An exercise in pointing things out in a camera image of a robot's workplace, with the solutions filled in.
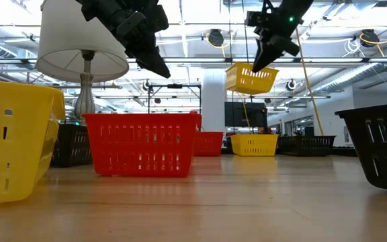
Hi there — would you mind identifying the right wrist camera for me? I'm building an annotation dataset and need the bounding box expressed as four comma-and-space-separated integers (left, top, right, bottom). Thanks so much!
245, 9, 265, 28

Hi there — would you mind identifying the black aluminium table frame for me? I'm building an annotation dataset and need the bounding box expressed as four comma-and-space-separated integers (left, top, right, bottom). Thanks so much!
222, 146, 358, 158

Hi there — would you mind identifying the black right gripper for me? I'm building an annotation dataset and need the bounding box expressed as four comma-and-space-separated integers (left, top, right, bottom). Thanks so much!
251, 25, 301, 73

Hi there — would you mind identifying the white shade silver table lamp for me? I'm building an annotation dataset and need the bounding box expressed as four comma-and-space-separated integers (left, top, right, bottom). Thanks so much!
36, 0, 130, 126

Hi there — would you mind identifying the black monitor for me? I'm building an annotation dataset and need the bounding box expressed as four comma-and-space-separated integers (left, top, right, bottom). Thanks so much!
224, 102, 268, 129

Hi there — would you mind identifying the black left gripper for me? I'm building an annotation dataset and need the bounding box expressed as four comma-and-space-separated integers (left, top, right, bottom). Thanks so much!
94, 0, 171, 79

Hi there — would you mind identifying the yellow plastic slotted basket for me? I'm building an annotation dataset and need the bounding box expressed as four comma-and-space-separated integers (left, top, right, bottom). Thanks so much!
230, 134, 280, 157
225, 62, 280, 96
0, 79, 67, 205

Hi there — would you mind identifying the black plastic slotted basket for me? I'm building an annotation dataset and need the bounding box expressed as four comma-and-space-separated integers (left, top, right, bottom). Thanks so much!
50, 123, 94, 168
276, 134, 337, 157
334, 101, 387, 196

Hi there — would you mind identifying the yellow hanging cable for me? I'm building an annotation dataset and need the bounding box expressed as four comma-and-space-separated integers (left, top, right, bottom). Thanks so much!
294, 26, 325, 136

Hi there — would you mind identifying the black metal stand frame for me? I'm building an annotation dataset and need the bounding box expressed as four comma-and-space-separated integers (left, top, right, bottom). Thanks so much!
146, 83, 202, 115

